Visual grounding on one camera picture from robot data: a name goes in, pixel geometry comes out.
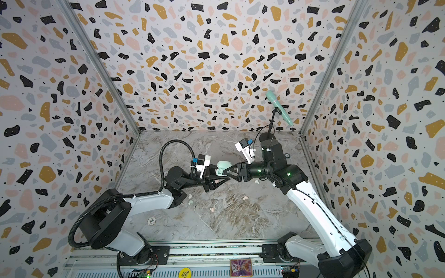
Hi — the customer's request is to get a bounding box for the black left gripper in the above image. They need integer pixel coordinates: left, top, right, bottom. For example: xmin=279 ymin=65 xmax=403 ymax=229
xmin=181 ymin=167 xmax=229 ymax=195

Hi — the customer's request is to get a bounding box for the mint green earbud case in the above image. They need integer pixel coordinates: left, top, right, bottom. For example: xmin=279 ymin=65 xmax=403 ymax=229
xmin=216 ymin=161 xmax=232 ymax=176

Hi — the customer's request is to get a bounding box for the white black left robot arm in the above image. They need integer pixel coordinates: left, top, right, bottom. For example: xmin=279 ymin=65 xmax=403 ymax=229
xmin=68 ymin=165 xmax=229 ymax=259

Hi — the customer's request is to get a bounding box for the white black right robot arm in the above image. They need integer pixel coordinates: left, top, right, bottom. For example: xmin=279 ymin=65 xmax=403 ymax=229
xmin=219 ymin=135 xmax=372 ymax=278

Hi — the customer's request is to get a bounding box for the black microphone stand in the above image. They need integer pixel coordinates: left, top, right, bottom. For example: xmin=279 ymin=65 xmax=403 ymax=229
xmin=260 ymin=107 xmax=282 ymax=142

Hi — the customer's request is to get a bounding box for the mint green toy microphone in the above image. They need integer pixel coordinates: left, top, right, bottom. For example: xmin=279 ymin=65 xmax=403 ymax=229
xmin=265 ymin=90 xmax=294 ymax=127

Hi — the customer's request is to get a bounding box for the pink square sticker card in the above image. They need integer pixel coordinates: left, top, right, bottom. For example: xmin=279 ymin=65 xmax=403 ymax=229
xmin=229 ymin=259 xmax=253 ymax=278

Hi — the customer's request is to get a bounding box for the yellow round sticker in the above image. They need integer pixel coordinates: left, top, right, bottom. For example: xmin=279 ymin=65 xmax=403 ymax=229
xmin=178 ymin=268 xmax=192 ymax=278

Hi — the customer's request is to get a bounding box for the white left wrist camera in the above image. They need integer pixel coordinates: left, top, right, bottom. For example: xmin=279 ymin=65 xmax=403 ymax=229
xmin=192 ymin=154 xmax=211 ymax=178

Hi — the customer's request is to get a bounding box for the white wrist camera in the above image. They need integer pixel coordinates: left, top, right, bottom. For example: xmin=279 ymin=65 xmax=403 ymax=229
xmin=192 ymin=154 xmax=211 ymax=178
xmin=235 ymin=138 xmax=256 ymax=164

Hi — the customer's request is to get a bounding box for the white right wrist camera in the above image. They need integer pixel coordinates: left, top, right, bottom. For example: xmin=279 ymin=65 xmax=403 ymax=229
xmin=235 ymin=138 xmax=256 ymax=164

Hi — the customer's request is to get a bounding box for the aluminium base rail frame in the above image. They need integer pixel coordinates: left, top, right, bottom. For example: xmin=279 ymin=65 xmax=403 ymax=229
xmin=61 ymin=239 xmax=323 ymax=278

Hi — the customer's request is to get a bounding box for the left aluminium corner post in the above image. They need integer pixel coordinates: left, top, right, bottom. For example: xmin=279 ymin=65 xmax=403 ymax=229
xmin=56 ymin=1 xmax=141 ymax=137

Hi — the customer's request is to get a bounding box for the aluminium corner post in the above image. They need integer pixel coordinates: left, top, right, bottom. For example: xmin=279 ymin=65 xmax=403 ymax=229
xmin=56 ymin=1 xmax=141 ymax=137
xmin=300 ymin=1 xmax=369 ymax=136

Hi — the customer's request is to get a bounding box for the right aluminium corner post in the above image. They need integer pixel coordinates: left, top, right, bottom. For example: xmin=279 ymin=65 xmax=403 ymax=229
xmin=300 ymin=1 xmax=369 ymax=136

